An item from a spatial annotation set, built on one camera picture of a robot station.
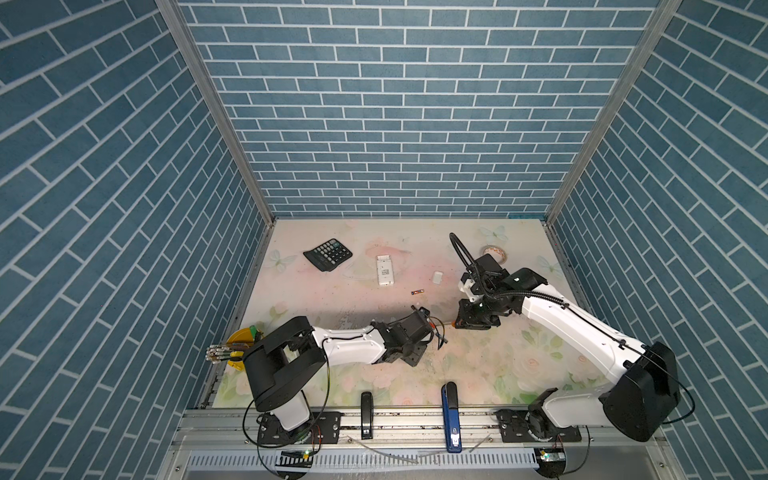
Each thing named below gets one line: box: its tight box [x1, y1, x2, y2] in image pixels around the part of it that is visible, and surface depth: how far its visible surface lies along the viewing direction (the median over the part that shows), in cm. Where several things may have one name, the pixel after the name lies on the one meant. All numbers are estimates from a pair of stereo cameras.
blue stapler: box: [441, 381, 462, 453], surface depth 74 cm
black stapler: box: [360, 391, 374, 440], surface depth 75 cm
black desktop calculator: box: [303, 238, 353, 272], surface depth 109 cm
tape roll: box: [483, 245, 508, 262], surface depth 113 cm
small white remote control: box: [376, 255, 394, 286], surface depth 105 cm
